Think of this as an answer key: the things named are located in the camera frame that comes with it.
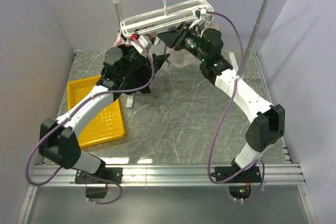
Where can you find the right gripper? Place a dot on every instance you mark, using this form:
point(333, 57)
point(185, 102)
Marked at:
point(182, 31)

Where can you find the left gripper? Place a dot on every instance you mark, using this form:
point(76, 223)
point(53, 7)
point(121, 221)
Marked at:
point(158, 60)

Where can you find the white clip hanger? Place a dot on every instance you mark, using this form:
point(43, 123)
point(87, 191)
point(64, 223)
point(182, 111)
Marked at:
point(163, 18)

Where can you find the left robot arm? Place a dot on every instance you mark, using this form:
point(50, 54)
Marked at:
point(59, 137)

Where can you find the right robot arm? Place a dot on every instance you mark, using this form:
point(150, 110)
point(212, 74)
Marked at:
point(267, 121)

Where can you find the white underwear pink trim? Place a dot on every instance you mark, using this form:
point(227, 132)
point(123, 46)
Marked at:
point(182, 58)

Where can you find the grey striped underwear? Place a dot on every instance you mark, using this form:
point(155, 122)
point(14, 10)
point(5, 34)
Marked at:
point(192, 38)

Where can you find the pink underwear black trim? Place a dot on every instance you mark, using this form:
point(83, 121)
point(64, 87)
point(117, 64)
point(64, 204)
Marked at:
point(122, 40)

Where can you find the white rack left foot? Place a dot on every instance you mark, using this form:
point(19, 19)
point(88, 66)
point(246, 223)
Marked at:
point(130, 101)

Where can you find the yellow plastic tray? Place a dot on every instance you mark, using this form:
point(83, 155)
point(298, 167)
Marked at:
point(106, 126)

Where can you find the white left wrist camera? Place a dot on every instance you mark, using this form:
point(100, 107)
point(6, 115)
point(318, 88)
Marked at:
point(142, 44)

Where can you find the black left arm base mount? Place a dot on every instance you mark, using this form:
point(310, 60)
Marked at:
point(102, 176)

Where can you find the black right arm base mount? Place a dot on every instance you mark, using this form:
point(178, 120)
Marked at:
point(251, 175)

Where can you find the aluminium table edge rail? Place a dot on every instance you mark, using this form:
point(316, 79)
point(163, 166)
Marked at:
point(147, 175)

